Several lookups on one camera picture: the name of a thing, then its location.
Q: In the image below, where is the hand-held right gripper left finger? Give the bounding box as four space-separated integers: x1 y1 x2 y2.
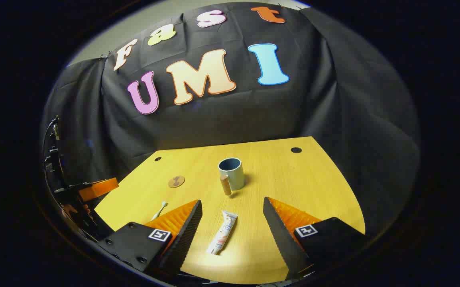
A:
98 199 203 277

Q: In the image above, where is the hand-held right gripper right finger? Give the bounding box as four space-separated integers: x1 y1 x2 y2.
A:
263 197 368 281

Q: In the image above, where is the white toothpaste tube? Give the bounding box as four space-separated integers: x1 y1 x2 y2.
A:
207 210 238 256

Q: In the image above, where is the pale green toothbrush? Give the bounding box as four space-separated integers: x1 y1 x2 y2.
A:
151 201 168 222

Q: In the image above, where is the pale blue cup wooden handle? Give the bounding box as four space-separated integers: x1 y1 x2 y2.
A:
218 157 245 196

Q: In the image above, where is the wooden desktop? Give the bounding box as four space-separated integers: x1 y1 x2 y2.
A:
94 136 366 285

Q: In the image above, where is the black backdrop cloth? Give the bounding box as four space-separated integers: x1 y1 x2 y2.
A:
41 2 421 240

